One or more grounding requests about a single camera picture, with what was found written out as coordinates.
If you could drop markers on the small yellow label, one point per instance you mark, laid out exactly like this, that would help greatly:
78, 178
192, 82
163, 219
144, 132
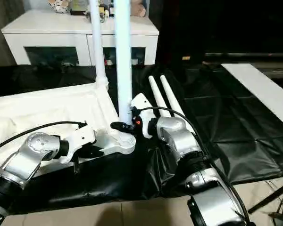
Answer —
185, 57

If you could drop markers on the white sideboard cabinet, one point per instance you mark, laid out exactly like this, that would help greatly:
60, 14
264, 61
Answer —
49, 26

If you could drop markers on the black plastic mat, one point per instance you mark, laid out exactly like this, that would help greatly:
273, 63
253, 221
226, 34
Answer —
226, 117

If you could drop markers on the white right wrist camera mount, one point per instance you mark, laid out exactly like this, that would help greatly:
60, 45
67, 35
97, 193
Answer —
141, 101

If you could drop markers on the black low cabinet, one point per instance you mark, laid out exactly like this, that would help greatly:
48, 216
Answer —
226, 26

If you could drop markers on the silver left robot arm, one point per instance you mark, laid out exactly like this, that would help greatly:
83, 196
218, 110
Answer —
30, 153

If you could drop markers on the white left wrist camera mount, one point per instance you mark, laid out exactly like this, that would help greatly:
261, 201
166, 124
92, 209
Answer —
80, 136

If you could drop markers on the white plastic table leg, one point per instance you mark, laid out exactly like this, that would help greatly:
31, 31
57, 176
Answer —
172, 96
158, 96
123, 58
96, 47

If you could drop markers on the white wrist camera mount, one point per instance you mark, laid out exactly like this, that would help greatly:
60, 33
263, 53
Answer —
141, 101
80, 136

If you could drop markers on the red and white container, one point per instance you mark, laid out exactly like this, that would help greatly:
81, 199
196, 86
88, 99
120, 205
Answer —
107, 60

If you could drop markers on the white flat board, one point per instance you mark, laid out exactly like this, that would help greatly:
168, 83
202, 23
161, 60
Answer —
261, 89

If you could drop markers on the dark grey curtain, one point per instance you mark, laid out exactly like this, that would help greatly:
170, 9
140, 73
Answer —
2, 30

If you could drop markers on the dark frame with yellow cards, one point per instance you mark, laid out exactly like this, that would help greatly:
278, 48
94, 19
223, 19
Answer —
80, 8

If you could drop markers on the black tripod leg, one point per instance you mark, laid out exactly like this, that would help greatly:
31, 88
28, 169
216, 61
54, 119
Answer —
271, 196

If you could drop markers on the white plastic table top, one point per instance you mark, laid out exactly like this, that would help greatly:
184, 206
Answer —
49, 106

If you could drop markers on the beige plush toy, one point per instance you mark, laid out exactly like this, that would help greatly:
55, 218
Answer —
138, 8

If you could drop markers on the spotted white plush toy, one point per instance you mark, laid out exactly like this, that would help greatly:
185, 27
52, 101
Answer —
59, 5

